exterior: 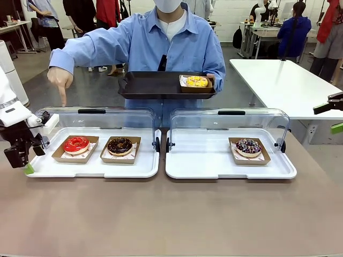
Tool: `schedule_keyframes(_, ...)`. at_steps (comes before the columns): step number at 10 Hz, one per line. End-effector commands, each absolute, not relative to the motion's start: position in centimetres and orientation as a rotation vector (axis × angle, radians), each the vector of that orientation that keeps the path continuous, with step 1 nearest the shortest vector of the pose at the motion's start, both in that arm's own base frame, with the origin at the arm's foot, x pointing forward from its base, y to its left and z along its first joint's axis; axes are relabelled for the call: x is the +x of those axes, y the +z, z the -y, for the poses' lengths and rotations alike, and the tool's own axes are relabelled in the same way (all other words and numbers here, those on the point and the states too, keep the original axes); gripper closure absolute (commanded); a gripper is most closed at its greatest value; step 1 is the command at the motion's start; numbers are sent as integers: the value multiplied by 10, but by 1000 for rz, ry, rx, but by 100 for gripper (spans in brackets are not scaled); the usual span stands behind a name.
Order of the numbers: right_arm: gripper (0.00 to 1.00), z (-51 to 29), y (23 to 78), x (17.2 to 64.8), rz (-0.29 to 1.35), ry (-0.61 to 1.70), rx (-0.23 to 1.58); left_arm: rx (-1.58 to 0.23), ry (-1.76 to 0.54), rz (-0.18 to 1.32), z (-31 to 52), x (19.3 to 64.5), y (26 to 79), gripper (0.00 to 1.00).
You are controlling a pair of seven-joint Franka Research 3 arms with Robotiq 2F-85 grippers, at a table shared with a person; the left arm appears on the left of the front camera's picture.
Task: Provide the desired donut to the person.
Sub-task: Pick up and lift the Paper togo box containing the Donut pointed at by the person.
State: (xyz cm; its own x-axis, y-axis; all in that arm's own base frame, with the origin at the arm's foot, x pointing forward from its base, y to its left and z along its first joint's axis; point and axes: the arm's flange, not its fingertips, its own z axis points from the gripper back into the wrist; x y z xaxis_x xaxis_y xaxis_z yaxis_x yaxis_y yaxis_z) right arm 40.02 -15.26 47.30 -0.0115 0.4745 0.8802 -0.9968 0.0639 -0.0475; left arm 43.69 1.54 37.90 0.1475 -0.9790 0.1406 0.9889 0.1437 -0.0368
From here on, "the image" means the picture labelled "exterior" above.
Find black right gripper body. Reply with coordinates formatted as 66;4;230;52
327;92;343;104

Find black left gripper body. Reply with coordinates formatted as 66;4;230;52
0;124;36;151

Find black serving tray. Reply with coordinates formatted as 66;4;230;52
117;71;217;100

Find yellow sprinkled donut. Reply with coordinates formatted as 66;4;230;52
186;75;209;88

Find white printed paper liner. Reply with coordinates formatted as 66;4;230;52
63;142;97;160
103;142;138;159
179;75;210;89
230;141;266;161

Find person's right forearm blue sleeve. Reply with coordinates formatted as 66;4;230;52
49;33;110;75

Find person's left forearm blue sleeve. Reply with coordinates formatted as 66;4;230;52
205;52;227;93

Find red donut in cardboard tray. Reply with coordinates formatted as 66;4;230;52
51;135;100;164

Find red glazed donut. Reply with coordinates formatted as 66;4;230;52
63;136;90;156

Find chocolate donut in cardboard tray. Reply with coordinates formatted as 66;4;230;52
100;135;142;165

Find seated person in blue jacket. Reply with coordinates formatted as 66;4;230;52
277;1;312;64

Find purple sprinkled donut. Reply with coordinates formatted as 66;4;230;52
235;138;263;158

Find sprinkled chocolate donut in tray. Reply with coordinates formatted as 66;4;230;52
228;137;271;166

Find person in blue shirt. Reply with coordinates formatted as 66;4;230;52
49;0;227;128

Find person's right hand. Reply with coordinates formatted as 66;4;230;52
47;66;74;108

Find white display tray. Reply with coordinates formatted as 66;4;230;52
165;127;297;180
25;127;161;179

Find bystander with red scarf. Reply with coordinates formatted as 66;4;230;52
310;0;343;84

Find white air purifier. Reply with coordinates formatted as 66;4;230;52
0;40;29;107

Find clear display lid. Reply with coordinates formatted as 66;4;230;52
33;107;161;154
166;108;291;154

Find black clamped pole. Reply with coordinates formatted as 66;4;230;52
279;15;300;62

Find grey background workbench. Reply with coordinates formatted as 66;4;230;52
239;21;282;60

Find light background desk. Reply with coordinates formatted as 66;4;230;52
0;19;38;55

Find black backpack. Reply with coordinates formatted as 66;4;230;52
232;26;243;50

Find bystander in blue patterned top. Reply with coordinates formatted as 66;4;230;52
26;0;66;52

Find bystander in black t-shirt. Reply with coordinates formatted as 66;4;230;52
62;0;98;36

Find bystander in red garment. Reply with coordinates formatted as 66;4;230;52
95;0;122;29

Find white face mask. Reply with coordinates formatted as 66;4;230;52
155;0;183;14

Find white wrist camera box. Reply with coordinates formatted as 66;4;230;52
26;110;60;135

